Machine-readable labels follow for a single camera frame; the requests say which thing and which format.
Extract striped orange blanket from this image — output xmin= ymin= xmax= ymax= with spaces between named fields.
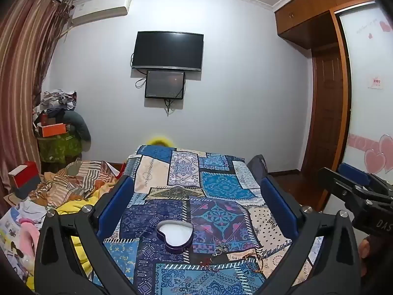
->
xmin=29 ymin=159 xmax=124 ymax=210

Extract small black wall monitor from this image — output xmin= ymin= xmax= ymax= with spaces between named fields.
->
xmin=144 ymin=70 xmax=185 ymax=100

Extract gold and red braided bracelet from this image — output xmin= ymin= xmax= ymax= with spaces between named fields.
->
xmin=245 ymin=248 xmax=271 ymax=276

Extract brown wooden door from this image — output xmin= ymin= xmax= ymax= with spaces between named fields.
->
xmin=311 ymin=47 xmax=347 ymax=213

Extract white air conditioner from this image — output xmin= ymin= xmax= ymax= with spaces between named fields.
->
xmin=70 ymin=0 xmax=132 ymax=26

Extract person's right hand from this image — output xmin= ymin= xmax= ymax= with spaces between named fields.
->
xmin=359 ymin=236 xmax=374 ymax=279

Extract striped brown curtain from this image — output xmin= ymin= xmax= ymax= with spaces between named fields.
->
xmin=0 ymin=0 xmax=75 ymax=198

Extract orange box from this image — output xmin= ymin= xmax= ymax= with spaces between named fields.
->
xmin=41 ymin=123 xmax=68 ymax=138

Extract yellow round object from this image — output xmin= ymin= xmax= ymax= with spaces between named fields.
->
xmin=146 ymin=135 xmax=173 ymax=147

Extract pile of clothes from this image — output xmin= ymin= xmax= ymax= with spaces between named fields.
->
xmin=32 ymin=90 xmax=77 ymax=127

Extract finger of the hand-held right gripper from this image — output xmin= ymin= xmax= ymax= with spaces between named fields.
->
xmin=318 ymin=167 xmax=370 ymax=204
xmin=338 ymin=162 xmax=393 ymax=192

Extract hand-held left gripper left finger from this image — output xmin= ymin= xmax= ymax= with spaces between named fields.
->
xmin=34 ymin=175 xmax=136 ymax=295

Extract yellow cloth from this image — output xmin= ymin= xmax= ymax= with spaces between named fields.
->
xmin=26 ymin=187 xmax=109 ymax=293

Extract red box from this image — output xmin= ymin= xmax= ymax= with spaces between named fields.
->
xmin=8 ymin=161 xmax=41 ymax=190

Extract large black wall television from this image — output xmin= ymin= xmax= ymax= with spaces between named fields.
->
xmin=131 ymin=31 xmax=204 ymax=72

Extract blue patchwork blanket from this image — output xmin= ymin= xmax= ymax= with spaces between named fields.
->
xmin=92 ymin=144 xmax=323 ymax=295

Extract wooden overhead cabinet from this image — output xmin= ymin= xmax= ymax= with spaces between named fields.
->
xmin=274 ymin=0 xmax=382 ymax=50

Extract white wardrobe door pink hearts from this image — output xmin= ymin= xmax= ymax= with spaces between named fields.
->
xmin=338 ymin=0 xmax=393 ymax=185

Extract green patterned box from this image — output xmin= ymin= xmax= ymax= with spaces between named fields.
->
xmin=37 ymin=132 xmax=83 ymax=165

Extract white cartoon printed cloth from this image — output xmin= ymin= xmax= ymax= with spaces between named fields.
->
xmin=0 ymin=197 xmax=51 ymax=285

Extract red beaded bracelet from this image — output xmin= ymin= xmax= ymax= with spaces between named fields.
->
xmin=200 ymin=259 xmax=221 ymax=273

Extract purple heart-shaped tin box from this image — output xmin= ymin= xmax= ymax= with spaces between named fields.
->
xmin=156 ymin=220 xmax=194 ymax=250

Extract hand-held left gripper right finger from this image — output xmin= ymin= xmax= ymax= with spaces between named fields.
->
xmin=260 ymin=175 xmax=366 ymax=295

